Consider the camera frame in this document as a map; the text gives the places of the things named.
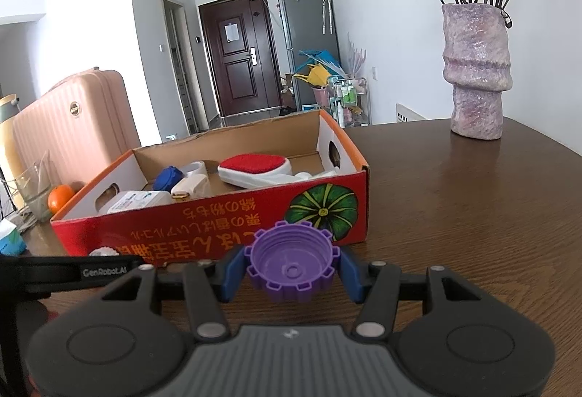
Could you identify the pale purple dried bunch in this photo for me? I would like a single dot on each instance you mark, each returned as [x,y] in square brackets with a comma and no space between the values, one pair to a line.
[355,58]

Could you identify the purple notched bottle cap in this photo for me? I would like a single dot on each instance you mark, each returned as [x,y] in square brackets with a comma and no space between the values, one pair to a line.
[291,256]

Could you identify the grey refrigerator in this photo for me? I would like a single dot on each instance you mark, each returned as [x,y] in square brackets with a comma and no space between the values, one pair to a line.
[304,24]

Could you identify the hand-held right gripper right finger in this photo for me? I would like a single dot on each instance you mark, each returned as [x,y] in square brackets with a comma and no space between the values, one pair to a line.
[350,274]

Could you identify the white tape roll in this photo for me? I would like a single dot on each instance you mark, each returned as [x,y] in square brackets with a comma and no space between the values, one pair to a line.
[195,168]

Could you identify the dark brown entrance door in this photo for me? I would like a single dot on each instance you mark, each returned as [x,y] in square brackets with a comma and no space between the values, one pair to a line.
[241,78]

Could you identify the blue tissue pack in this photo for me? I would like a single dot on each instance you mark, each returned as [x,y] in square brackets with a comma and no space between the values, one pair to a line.
[10,240]

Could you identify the orange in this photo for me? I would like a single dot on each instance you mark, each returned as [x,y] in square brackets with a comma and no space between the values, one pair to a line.
[60,199]

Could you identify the clear hanging umbrella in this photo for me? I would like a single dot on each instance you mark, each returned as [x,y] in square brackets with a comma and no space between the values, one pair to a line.
[325,6]

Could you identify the metal trolley with bottles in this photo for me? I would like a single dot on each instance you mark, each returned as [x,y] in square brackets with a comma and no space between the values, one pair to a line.
[350,94]

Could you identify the cardboard boxes on floor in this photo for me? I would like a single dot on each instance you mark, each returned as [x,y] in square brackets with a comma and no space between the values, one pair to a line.
[287,92]

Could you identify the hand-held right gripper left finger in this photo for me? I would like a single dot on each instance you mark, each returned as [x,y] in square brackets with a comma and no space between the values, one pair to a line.
[232,274]

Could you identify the red and white lint brush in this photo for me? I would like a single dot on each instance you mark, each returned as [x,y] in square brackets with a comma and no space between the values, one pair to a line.
[250,165]

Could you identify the white ribbed bottle top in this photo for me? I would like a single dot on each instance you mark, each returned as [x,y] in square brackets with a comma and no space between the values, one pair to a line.
[103,252]

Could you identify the yellow thermos jug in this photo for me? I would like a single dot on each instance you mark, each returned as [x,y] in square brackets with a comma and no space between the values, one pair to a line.
[7,137]

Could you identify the red cardboard box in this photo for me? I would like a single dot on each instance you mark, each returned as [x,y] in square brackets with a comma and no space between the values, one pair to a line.
[218,219]

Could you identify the pink bucket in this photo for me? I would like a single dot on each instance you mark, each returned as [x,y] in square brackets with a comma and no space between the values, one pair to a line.
[320,96]

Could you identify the pink ribbed suitcase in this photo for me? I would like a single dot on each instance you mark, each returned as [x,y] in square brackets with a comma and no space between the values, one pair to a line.
[82,128]

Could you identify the blue notched bottle cap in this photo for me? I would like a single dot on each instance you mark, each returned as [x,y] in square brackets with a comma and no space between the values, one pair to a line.
[167,179]

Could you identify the purple textured vase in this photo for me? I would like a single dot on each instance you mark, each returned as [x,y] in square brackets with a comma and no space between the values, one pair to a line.
[477,74]

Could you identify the white paper door notice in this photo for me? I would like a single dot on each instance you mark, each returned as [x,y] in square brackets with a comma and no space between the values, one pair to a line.
[231,31]

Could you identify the glass cup with raffia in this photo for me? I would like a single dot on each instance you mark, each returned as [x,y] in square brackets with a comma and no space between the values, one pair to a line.
[34,192]

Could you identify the white power adapter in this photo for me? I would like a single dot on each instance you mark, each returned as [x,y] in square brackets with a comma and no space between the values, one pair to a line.
[191,185]

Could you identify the grey interior door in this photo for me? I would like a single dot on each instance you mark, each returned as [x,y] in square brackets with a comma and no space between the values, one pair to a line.
[179,74]

